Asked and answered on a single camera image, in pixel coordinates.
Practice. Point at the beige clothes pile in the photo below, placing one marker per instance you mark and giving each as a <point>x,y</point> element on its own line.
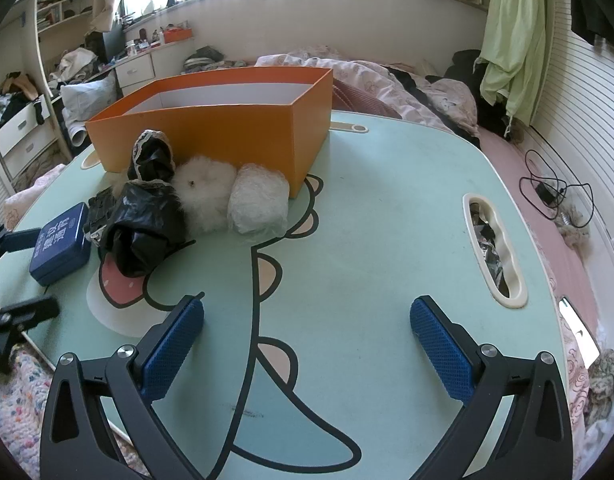
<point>74,62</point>

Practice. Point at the black monitor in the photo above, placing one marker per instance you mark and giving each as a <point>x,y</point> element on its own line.
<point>112,42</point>

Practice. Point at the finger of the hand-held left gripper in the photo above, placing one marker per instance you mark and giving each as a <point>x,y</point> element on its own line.
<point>32,308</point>
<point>19,240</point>

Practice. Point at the pink bed sheet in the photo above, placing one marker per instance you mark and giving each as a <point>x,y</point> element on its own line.
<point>537,240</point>

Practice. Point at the black plastic bag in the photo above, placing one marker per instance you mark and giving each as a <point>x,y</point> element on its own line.
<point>137,225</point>

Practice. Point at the blue tin box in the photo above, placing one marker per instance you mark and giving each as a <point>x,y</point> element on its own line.
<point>57,245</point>

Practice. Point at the dark hanging garment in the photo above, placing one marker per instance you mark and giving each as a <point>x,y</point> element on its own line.
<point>592,10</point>

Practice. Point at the white drawer cabinet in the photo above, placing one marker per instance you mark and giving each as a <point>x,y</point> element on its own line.
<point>134,72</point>

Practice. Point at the green cartoon desktop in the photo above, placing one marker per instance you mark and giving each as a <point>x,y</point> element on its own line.
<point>387,210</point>

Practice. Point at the pink quilt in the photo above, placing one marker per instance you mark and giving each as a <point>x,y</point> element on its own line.
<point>377,80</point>

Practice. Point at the small orange storage box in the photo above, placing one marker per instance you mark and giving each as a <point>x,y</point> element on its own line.
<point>177,35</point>

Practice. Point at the speckled crochet blanket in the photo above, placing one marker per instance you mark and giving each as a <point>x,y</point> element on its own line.
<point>17,410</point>

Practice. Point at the black clothes pile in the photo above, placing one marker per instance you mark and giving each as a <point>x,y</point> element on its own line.
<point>464,62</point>

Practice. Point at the white pillow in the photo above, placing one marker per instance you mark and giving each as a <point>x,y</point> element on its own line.
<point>87,95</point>

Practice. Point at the orange cardboard box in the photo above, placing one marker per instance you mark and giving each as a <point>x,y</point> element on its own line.
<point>212,135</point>

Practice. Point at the clear bubble wrap bundle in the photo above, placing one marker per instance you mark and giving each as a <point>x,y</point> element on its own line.
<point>257,200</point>

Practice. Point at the crumpled silver wrapper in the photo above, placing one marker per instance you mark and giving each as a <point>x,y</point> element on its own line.
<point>489,250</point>

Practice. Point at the white rolled paper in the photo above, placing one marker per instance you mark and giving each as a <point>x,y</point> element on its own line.
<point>77,135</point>

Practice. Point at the black glittery pouch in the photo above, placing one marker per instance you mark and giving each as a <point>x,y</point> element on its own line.
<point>99,212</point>

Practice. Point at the white wall shelf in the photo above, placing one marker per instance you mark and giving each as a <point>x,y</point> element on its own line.
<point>62,10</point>

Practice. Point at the white wardrobe drawers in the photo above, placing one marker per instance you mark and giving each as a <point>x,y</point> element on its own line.
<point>22,130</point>

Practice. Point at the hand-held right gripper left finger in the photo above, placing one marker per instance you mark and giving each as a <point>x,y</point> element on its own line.
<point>172,350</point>

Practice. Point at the grey clothes pile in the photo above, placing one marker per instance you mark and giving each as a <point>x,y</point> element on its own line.
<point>204,57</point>

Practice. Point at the black lace-trimmed cloth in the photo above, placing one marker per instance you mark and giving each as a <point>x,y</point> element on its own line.
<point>149,157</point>

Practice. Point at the white fluffy ball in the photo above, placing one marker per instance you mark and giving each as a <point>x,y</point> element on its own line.
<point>202,190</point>

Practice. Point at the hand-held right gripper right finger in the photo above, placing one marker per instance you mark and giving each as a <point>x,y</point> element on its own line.
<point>442,355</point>

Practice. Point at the light green hanging garment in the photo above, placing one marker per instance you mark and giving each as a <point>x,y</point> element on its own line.
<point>512,35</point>

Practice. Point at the beige fluffy tuft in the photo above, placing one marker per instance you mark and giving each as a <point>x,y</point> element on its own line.
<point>574,230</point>

